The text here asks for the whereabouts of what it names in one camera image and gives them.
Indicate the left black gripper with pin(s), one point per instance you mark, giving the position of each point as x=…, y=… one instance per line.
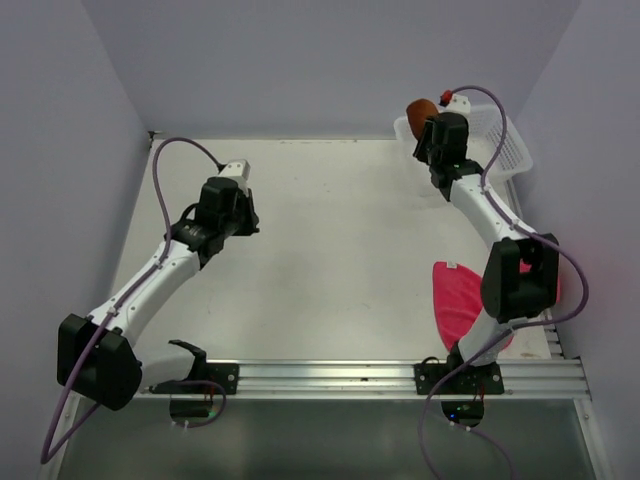
x=244, y=198

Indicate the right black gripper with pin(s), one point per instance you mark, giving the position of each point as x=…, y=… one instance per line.
x=426, y=133

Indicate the brown towel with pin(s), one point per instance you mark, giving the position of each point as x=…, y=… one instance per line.
x=417, y=112

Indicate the pink towel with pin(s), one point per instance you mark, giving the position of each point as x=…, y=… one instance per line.
x=457, y=304

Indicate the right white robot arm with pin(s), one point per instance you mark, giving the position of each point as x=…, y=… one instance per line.
x=520, y=279

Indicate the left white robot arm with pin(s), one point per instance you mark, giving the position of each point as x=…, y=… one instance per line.
x=96, y=353

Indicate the white plastic basket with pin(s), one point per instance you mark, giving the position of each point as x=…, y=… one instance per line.
x=485, y=129

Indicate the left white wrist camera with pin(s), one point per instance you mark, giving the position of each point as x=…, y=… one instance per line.
x=239, y=171

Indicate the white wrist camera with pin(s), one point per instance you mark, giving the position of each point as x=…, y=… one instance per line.
x=239, y=171
x=459, y=104

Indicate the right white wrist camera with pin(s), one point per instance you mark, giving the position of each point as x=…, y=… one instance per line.
x=459, y=104

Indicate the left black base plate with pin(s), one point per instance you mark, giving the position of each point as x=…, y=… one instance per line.
x=226, y=374

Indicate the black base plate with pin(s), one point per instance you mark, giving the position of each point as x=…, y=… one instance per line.
x=473, y=380
x=226, y=374

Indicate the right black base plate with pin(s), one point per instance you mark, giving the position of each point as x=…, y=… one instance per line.
x=473, y=380

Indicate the aluminium mounting rail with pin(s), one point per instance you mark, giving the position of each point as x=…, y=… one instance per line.
x=394, y=379

